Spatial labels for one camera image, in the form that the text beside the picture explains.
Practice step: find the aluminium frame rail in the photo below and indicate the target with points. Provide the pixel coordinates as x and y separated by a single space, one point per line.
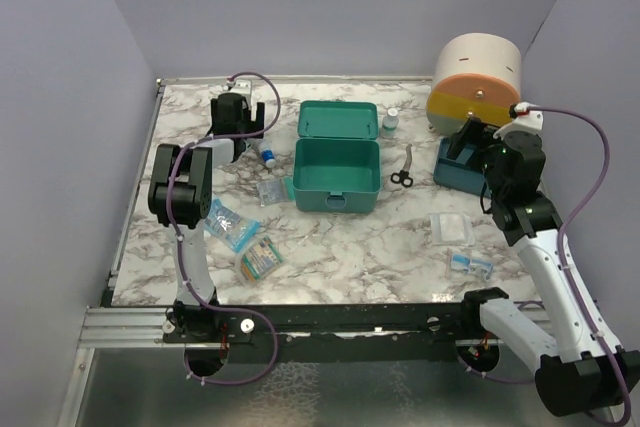
150 326

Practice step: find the orange teal bandage packet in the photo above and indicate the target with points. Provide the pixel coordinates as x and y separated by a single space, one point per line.
258 259

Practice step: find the teal medicine kit box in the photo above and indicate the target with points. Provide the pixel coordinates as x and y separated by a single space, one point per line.
337 161

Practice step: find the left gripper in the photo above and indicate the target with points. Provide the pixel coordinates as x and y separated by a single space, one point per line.
252 126

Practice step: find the blue white packet right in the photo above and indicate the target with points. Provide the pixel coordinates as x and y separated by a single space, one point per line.
462 265

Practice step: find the white blue bandage roll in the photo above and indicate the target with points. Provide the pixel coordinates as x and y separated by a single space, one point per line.
266 154

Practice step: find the round pastel drawer cabinet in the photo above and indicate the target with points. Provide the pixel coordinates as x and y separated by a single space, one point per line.
476 75

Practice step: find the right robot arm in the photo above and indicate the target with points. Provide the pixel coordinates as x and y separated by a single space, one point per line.
580 366

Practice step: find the blue clear plastic pouch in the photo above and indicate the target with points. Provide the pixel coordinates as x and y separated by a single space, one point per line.
232 229

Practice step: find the black mounting rail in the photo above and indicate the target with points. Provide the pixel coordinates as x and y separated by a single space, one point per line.
270 346

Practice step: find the black-handled bandage scissors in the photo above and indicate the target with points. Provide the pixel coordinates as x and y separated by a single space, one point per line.
403 177

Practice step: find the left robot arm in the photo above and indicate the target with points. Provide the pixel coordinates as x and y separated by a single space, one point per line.
180 195

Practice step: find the clear white-capped bottle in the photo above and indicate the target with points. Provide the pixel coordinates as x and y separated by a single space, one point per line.
390 123

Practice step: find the small teal-strip zip bag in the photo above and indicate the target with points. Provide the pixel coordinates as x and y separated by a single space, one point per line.
275 191

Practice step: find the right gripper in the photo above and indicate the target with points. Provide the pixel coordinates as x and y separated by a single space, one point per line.
469 134

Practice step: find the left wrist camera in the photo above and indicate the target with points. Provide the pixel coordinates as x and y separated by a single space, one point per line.
240 87

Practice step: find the blue divided tray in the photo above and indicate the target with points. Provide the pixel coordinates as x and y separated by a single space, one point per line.
456 174

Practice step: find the white gauze pad bag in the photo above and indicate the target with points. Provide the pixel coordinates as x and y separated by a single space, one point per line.
451 228

